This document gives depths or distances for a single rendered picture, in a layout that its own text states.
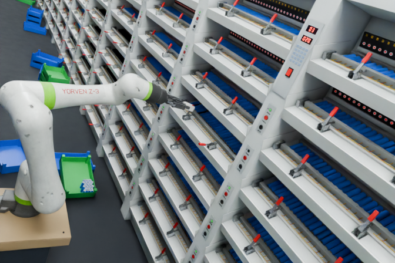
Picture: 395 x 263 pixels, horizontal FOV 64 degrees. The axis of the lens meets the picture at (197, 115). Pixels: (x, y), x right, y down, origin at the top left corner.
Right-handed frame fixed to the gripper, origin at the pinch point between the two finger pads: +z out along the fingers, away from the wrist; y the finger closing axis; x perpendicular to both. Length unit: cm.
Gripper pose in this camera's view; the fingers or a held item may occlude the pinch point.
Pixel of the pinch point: (187, 106)
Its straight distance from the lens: 164.0
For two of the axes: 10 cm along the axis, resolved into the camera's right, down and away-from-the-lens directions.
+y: 4.7, 5.0, -7.3
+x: 5.1, -8.3, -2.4
